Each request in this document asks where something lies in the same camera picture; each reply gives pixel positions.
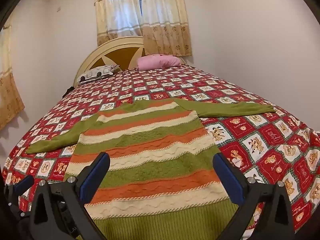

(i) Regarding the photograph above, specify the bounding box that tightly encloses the green orange cream striped sweater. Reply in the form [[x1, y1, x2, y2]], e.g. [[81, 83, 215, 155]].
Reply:
[[27, 98, 273, 239]]

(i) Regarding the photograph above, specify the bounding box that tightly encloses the red teddy bear patchwork bedspread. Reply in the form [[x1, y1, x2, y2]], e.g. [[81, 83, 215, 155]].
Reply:
[[3, 66, 319, 231]]

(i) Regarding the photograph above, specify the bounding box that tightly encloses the beige side window curtain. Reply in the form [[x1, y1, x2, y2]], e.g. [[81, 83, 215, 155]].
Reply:
[[0, 25, 25, 129]]

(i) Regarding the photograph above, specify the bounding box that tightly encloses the white car print pillow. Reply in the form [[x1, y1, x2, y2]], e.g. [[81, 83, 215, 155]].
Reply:
[[76, 64, 121, 84]]

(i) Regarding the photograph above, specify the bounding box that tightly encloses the cream and brown headboard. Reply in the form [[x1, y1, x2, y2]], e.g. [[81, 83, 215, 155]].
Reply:
[[73, 36, 187, 87]]

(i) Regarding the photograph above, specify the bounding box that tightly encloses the pink pillow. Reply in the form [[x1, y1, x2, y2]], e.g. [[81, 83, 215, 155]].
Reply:
[[137, 54, 181, 70]]

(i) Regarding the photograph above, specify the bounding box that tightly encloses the beige floral window curtain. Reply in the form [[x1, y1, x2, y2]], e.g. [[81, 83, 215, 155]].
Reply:
[[94, 0, 192, 57]]

